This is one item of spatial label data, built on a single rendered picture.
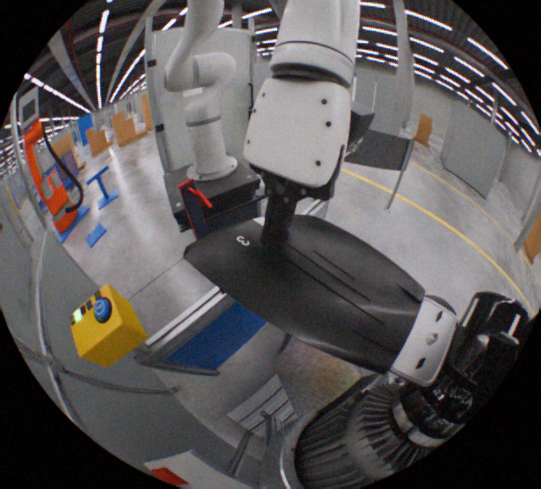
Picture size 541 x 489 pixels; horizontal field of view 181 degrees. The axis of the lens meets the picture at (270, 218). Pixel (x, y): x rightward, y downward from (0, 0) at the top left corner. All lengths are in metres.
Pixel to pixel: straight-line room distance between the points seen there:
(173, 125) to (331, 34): 1.70
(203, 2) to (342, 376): 0.76
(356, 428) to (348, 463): 0.05
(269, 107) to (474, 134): 6.26
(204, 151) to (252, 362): 1.20
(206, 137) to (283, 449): 0.70
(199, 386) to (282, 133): 1.39
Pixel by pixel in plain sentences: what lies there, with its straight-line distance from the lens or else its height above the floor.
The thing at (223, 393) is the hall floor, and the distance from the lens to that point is 1.37.
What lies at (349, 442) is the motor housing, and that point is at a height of 1.14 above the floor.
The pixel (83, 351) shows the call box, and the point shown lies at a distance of 0.41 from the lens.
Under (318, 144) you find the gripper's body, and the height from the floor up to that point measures 1.27.
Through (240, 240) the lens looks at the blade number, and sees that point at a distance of 0.21.
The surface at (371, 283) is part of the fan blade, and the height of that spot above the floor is 1.17.
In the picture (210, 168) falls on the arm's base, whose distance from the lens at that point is 0.65.
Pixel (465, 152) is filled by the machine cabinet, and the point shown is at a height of 0.85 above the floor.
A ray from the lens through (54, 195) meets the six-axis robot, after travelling 3.76.
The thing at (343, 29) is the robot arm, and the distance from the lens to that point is 0.20.
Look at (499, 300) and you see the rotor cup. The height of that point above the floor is 1.24.
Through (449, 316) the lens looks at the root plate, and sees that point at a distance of 0.24.
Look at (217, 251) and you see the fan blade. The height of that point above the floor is 1.17.
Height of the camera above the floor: 1.32
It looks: 43 degrees down
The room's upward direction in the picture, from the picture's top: straight up
